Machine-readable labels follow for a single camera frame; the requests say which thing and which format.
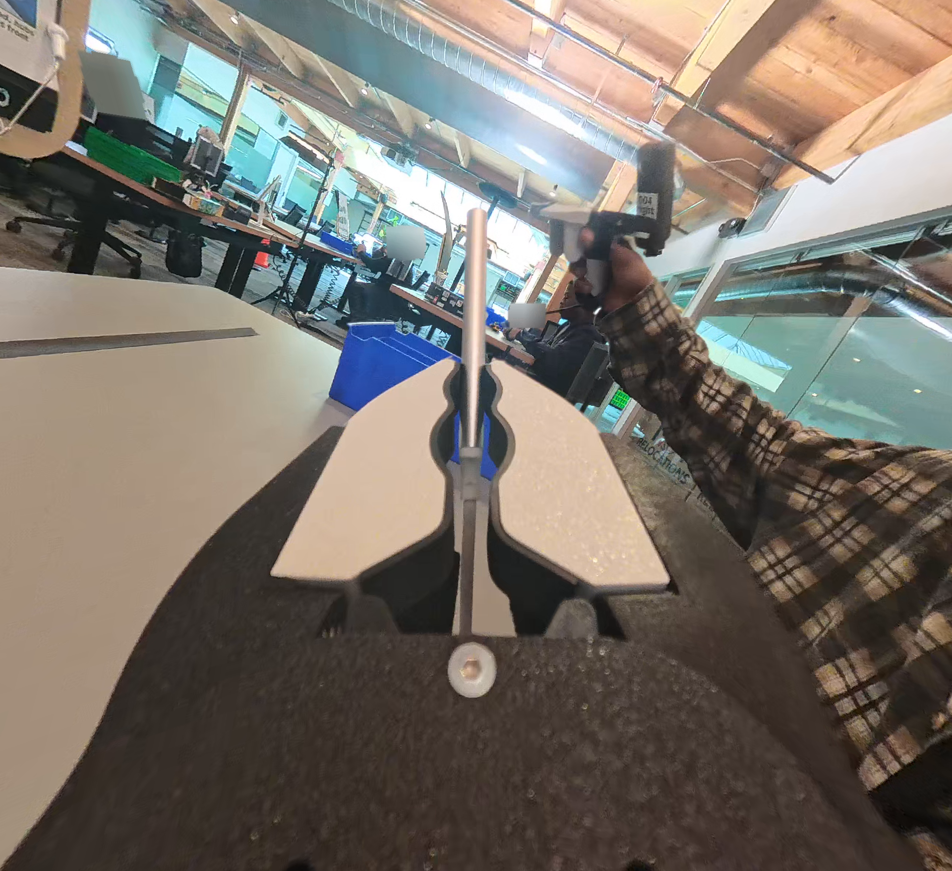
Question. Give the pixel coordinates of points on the green crate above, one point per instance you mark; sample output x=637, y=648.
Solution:
x=126, y=157

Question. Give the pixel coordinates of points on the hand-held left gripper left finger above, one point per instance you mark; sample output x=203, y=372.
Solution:
x=372, y=506

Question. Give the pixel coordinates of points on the person's right hand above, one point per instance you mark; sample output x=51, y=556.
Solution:
x=628, y=276

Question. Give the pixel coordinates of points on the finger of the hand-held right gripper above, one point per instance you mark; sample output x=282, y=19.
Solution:
x=569, y=214

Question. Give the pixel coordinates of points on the blue plastic bin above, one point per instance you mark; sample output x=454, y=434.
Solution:
x=372, y=372

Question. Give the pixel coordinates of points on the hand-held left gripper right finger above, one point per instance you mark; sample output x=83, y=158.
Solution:
x=580, y=506

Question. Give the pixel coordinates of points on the person's right forearm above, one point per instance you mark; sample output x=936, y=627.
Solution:
x=744, y=424

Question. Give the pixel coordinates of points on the silver USB hub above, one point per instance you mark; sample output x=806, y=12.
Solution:
x=476, y=305

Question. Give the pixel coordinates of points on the silver ventilation duct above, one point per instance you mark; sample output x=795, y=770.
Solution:
x=372, y=15

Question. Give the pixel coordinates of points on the black monitor on tripod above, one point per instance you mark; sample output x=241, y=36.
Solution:
x=591, y=372

